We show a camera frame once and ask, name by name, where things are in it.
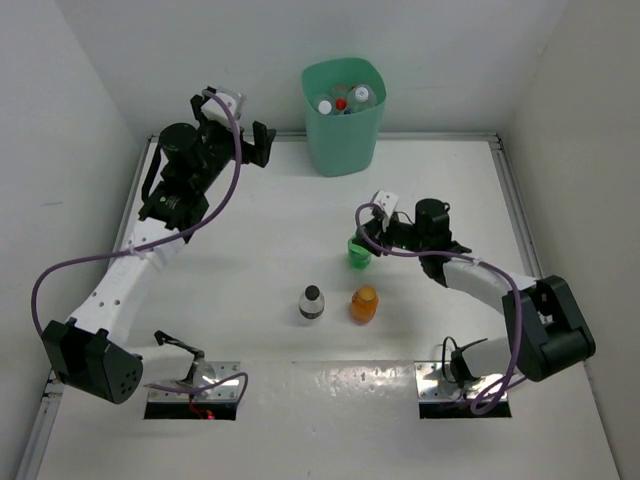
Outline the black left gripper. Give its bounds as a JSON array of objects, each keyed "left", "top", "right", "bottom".
[{"left": 189, "top": 98, "right": 273, "bottom": 192}]

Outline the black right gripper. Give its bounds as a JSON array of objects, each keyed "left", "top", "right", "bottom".
[{"left": 354, "top": 210, "right": 428, "bottom": 256}]

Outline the green soda bottle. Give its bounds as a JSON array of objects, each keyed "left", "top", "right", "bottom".
[{"left": 347, "top": 235, "right": 372, "bottom": 270}]

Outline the orange juice bottle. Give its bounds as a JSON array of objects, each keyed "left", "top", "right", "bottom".
[{"left": 350, "top": 285, "right": 378, "bottom": 324}]

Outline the black-cap black-label bottle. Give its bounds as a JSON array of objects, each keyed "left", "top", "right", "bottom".
[{"left": 298, "top": 285, "right": 325, "bottom": 325}]

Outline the Aquafina bottle white cap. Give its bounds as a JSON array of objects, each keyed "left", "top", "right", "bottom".
[{"left": 314, "top": 96, "right": 335, "bottom": 115}]

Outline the small red-cap cola bottle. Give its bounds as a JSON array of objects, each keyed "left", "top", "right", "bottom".
[{"left": 330, "top": 84, "right": 350, "bottom": 112}]

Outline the clear bottle colourful label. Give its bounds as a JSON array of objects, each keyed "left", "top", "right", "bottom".
[{"left": 347, "top": 84, "right": 377, "bottom": 113}]

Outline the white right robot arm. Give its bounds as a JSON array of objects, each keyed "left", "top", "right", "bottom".
[{"left": 353, "top": 198, "right": 596, "bottom": 382}]

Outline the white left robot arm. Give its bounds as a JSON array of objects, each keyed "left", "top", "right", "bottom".
[{"left": 38, "top": 87, "right": 276, "bottom": 404}]

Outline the green plastic bin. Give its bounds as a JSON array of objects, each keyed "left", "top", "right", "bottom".
[{"left": 301, "top": 57, "right": 387, "bottom": 177}]

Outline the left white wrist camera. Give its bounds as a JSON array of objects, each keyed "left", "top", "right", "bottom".
[{"left": 200, "top": 87, "right": 246, "bottom": 127}]

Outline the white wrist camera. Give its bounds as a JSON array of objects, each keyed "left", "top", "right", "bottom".
[
  {"left": 372, "top": 190, "right": 399, "bottom": 232},
  {"left": 200, "top": 87, "right": 246, "bottom": 127}
]

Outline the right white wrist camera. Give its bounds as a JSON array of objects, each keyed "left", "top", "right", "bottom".
[{"left": 372, "top": 190, "right": 399, "bottom": 232}]

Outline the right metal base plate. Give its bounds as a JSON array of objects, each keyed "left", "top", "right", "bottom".
[{"left": 414, "top": 361, "right": 502, "bottom": 404}]

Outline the metal base plate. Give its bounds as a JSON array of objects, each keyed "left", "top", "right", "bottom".
[
  {"left": 147, "top": 361, "right": 246, "bottom": 403},
  {"left": 414, "top": 361, "right": 502, "bottom": 404}
]

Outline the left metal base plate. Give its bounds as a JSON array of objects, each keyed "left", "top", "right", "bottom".
[{"left": 147, "top": 361, "right": 246, "bottom": 403}]

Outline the aluminium rail left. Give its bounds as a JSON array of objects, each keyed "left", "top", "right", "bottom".
[{"left": 14, "top": 133, "right": 166, "bottom": 480}]

